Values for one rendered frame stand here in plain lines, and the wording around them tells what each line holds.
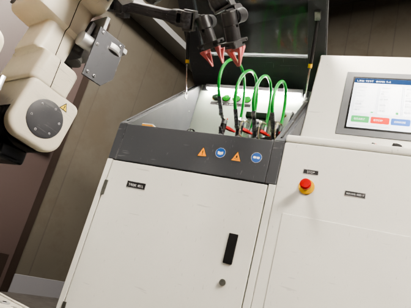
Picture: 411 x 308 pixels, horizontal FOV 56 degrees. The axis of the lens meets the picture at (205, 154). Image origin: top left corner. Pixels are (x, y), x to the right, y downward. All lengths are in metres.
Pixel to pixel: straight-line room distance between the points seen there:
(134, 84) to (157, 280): 2.46
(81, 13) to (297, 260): 0.99
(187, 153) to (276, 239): 0.46
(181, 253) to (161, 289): 0.14
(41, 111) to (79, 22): 0.31
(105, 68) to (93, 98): 2.11
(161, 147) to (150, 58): 2.33
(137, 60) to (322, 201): 2.68
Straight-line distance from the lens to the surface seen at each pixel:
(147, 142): 1.57
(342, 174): 1.33
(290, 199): 1.32
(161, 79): 3.87
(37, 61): 1.14
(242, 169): 1.38
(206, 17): 1.67
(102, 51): 1.22
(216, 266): 1.34
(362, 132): 1.66
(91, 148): 3.29
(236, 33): 1.51
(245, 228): 1.33
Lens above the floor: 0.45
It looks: 16 degrees up
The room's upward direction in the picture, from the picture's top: 15 degrees clockwise
